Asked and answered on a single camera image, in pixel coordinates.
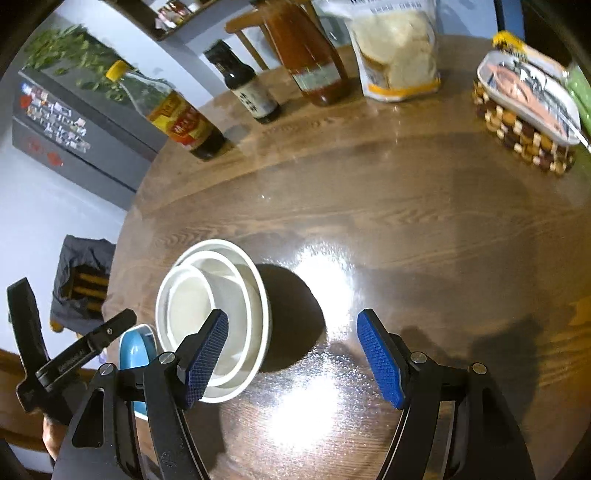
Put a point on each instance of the green packet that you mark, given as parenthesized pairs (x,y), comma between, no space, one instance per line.
(581,90)

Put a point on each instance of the green hanging plant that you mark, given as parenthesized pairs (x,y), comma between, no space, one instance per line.
(69,50)

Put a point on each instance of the red sauce jar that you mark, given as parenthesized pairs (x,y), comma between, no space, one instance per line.
(309,60)

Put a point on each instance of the dark cloth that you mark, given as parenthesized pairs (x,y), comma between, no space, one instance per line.
(83,251)

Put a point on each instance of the dark soy sauce bottle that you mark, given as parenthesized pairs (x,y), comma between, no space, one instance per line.
(251,92)

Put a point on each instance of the cream ribbed bowl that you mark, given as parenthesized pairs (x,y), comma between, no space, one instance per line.
(231,295)

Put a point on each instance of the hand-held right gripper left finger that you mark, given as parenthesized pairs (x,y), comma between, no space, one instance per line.
(207,355)

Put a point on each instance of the wooden bead trivet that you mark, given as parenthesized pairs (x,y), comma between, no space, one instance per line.
(517,138)

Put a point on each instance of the person's left hand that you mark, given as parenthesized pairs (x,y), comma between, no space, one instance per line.
(51,438)

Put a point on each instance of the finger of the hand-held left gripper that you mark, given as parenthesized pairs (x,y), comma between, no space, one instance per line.
(27,318)
(87,345)

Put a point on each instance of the yellow packet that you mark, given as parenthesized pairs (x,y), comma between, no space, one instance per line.
(508,44)

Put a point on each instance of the pink spoon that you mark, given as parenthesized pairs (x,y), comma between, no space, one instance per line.
(512,85)

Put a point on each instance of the blue plate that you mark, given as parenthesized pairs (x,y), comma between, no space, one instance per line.
(134,350)

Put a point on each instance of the grey refrigerator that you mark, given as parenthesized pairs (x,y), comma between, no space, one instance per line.
(106,152)

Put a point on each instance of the small white bowl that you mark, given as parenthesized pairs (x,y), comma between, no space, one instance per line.
(189,304)

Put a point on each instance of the flour bag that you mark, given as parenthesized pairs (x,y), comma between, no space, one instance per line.
(397,50)

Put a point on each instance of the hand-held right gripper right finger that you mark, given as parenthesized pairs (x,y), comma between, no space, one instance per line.
(381,360)

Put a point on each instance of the yellow-capped vinegar bottle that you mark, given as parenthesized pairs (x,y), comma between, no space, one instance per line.
(180,120)

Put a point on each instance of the large white ribbed bowl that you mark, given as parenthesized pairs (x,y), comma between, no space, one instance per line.
(259,318)

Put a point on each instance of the white rectangular tray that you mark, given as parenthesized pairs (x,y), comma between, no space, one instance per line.
(554,99)

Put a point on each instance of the metal tongs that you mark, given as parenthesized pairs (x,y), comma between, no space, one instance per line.
(540,81)

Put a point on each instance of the group of fridge magnets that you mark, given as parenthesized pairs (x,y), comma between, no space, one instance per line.
(51,115)

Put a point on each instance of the group of spice jars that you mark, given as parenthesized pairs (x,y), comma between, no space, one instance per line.
(173,11)

